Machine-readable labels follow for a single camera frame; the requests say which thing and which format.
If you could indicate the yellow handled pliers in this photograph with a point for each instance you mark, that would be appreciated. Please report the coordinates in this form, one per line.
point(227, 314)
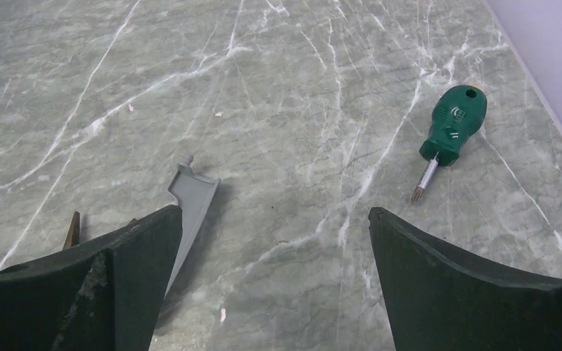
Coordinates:
point(73, 234)

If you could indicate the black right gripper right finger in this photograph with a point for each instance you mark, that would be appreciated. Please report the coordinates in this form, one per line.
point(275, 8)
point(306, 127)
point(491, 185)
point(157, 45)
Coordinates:
point(441, 297)

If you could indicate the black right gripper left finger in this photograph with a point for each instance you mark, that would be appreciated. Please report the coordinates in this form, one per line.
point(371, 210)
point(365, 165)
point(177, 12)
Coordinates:
point(104, 294)

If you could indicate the green handled screwdriver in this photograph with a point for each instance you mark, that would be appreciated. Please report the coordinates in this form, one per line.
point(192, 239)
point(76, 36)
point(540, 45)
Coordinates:
point(457, 115)

